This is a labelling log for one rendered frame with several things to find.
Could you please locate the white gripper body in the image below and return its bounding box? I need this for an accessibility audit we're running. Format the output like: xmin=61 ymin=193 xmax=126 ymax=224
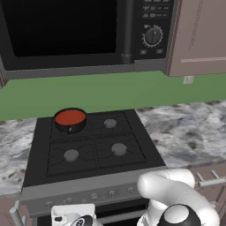
xmin=50 ymin=203 xmax=97 ymax=218

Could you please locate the black and grey stove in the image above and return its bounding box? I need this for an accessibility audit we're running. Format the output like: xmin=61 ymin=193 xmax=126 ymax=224
xmin=20 ymin=108 xmax=168 ymax=226

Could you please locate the black pot with red sauce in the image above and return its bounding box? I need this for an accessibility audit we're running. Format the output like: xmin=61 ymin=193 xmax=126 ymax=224
xmin=53 ymin=107 xmax=88 ymax=134

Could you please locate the mauve base cupboard door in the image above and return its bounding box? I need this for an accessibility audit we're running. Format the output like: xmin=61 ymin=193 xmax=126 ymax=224
xmin=0 ymin=195 xmax=34 ymax=226

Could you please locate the mauve drawer front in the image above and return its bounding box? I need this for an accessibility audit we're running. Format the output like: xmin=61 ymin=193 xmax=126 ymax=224
xmin=188 ymin=162 xmax=226 ymax=226

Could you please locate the black microwave oven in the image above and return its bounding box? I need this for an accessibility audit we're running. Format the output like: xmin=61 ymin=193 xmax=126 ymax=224
xmin=0 ymin=0 xmax=178 ymax=81

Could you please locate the grey oven door handle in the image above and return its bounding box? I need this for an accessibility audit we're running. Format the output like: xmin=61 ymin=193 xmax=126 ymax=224
xmin=96 ymin=213 xmax=148 ymax=226

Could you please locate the grey cupboard door handle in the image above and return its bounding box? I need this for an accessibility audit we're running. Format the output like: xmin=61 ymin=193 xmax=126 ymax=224
xmin=8 ymin=200 xmax=28 ymax=226

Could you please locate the grey drawer handle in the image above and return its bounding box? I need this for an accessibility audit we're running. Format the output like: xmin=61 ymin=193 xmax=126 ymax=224
xmin=195 ymin=169 xmax=226 ymax=189

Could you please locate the white wall socket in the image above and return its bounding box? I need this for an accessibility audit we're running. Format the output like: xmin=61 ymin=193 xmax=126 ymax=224
xmin=183 ymin=75 xmax=195 ymax=85

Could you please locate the black microwave door handle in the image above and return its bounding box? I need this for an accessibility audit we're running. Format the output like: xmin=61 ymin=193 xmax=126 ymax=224
xmin=121 ymin=0 xmax=134 ymax=64

